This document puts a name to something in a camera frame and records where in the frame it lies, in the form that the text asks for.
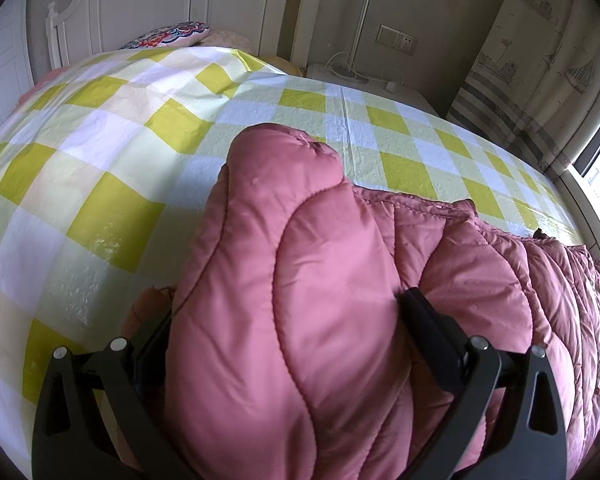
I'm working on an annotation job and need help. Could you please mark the pink quilted jacket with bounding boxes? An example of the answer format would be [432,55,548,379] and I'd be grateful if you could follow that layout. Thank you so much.
[120,122,600,480]

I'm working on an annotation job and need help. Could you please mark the yellow pillow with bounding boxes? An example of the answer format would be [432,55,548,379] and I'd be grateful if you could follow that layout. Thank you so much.
[257,55,306,77]

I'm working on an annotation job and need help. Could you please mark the colourful patterned pillow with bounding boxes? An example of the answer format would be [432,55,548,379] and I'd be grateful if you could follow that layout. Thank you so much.
[120,21,212,51]

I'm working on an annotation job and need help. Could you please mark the pale pink fluffy pillow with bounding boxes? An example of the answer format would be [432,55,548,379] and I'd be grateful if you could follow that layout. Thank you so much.
[197,27,255,53]

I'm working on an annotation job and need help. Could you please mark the wall socket plate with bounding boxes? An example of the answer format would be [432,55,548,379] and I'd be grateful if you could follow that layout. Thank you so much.
[376,24,417,55]

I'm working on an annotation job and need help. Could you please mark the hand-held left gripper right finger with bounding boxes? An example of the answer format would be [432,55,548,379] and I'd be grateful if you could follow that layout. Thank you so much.
[399,287,568,480]

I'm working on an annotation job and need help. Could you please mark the pink cloth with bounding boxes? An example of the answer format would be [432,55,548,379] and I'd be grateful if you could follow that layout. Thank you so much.
[32,65,76,86]

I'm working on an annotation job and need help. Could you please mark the yellow white checkered bedsheet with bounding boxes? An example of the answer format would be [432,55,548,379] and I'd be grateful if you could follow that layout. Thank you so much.
[0,46,588,456]

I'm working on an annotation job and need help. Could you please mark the white floor lamp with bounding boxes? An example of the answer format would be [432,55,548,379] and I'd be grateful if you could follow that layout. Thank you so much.
[337,0,376,85]

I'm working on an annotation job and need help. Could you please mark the sailboat print curtain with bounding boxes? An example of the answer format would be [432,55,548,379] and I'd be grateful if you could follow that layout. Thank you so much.
[447,0,600,176]

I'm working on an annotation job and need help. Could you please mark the white bed headboard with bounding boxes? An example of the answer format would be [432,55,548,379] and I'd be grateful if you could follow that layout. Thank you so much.
[45,0,326,78]

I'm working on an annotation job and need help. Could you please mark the white door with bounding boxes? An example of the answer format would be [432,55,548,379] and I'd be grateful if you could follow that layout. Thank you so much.
[0,0,36,131]

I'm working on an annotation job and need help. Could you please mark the white nightstand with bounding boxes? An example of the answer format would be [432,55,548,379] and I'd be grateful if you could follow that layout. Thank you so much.
[305,62,438,118]

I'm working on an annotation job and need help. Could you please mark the white cable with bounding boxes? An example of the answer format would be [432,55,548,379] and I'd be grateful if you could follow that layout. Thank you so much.
[325,51,353,78]

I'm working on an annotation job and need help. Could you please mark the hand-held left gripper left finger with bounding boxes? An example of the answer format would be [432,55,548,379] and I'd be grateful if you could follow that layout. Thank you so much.
[30,305,201,480]

